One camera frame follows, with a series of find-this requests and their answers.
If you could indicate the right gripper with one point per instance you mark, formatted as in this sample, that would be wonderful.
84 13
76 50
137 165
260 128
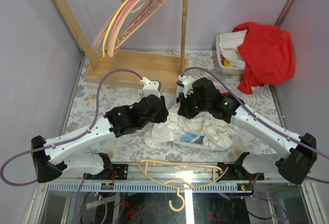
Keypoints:
184 110

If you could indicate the wooden clothes rack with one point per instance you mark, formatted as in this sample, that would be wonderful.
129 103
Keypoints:
155 66

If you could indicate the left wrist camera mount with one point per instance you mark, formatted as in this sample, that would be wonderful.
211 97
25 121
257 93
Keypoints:
150 87

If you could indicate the white front laundry basket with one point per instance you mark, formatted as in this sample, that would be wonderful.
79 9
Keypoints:
202 131

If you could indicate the white t shirt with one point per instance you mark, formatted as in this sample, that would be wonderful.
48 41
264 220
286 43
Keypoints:
158 134

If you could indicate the aluminium rail frame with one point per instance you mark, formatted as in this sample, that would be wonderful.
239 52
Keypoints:
132 179

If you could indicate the pink plastic hanger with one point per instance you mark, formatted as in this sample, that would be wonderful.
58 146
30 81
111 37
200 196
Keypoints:
99 44

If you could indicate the white back laundry basket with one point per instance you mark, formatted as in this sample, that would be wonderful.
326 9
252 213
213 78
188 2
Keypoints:
229 59

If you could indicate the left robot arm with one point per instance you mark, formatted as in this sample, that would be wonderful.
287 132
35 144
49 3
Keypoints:
55 157

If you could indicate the peach hanger on rack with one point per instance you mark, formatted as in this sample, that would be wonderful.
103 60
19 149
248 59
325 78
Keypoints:
118 37

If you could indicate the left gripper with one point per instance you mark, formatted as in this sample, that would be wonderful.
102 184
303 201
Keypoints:
163 116

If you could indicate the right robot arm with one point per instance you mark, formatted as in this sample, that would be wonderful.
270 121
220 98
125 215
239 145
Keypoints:
294 154

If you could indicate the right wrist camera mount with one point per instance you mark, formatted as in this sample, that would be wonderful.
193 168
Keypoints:
184 85

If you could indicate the white laundry basket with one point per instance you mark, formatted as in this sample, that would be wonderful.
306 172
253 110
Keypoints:
202 131
229 59

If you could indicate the red t shirt on basket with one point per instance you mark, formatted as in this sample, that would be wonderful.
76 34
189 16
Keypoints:
268 54

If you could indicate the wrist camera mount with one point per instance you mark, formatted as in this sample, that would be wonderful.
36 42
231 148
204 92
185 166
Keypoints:
150 87
184 85

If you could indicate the peach plastic hanger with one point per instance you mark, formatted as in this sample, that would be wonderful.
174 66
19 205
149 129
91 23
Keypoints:
180 184

